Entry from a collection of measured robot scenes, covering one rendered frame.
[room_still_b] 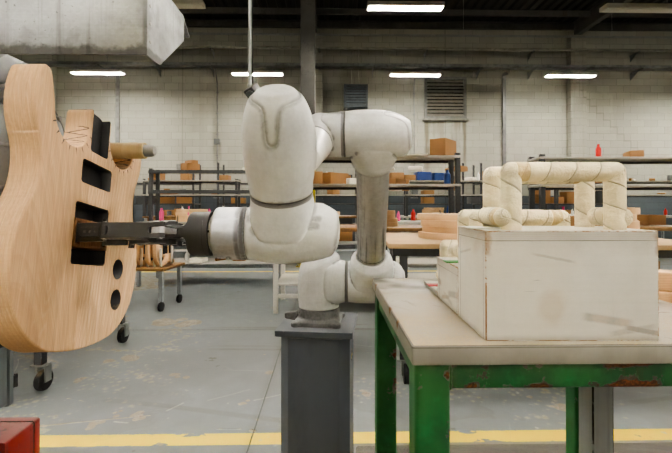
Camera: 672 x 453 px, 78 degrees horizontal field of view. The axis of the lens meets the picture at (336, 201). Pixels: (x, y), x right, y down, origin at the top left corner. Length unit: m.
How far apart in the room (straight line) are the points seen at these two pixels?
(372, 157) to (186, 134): 11.60
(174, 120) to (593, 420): 12.27
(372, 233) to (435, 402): 0.75
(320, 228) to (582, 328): 0.44
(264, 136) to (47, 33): 0.42
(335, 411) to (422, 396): 0.93
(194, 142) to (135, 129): 1.70
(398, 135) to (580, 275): 0.61
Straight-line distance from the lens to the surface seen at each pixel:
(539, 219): 0.91
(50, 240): 0.73
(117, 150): 0.92
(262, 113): 0.60
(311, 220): 0.66
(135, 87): 13.44
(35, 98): 0.72
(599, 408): 1.31
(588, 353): 0.77
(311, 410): 1.63
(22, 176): 0.72
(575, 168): 0.76
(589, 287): 0.77
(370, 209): 1.30
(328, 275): 1.52
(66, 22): 0.85
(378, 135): 1.15
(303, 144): 0.61
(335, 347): 1.53
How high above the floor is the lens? 1.14
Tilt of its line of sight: 1 degrees up
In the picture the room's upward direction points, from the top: straight up
